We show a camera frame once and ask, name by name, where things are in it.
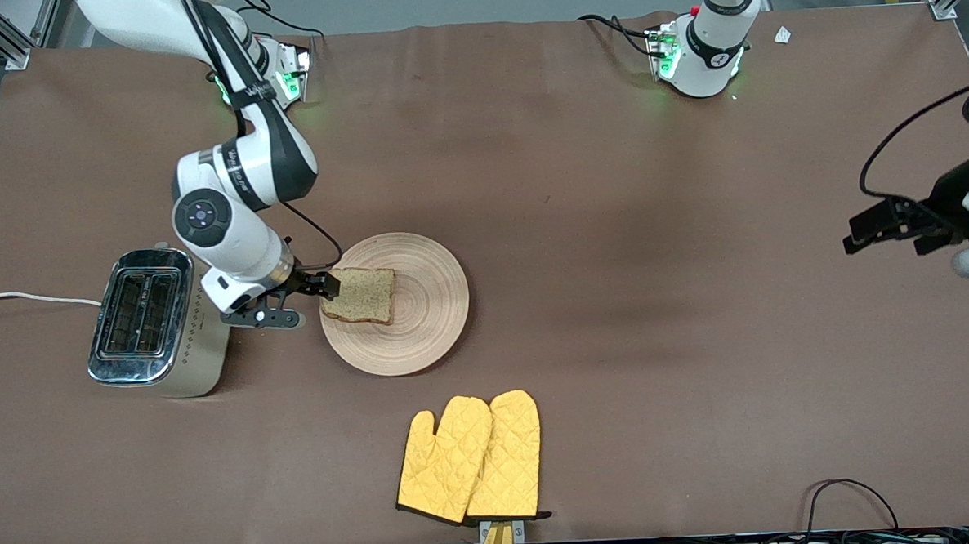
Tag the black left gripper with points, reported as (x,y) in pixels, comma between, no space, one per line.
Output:
(942,203)

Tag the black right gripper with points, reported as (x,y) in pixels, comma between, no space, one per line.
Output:
(306,282)

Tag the brown bread slice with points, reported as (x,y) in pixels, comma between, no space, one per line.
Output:
(363,298)

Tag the round wooden plate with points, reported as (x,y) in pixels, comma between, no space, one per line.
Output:
(421,324)

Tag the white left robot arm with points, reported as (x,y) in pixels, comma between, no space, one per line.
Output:
(708,50)

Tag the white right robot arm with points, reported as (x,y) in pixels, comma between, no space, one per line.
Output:
(229,234)

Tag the chrome and cream toaster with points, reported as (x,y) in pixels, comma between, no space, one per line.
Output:
(143,319)

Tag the yellow quilted oven mitt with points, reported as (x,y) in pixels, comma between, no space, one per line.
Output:
(509,459)
(440,470)

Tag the white paper scrap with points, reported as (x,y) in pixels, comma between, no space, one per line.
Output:
(782,36)

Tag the brown table cover mat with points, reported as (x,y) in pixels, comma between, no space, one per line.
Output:
(613,217)

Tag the grey metal bracket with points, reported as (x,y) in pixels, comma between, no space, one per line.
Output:
(519,530)

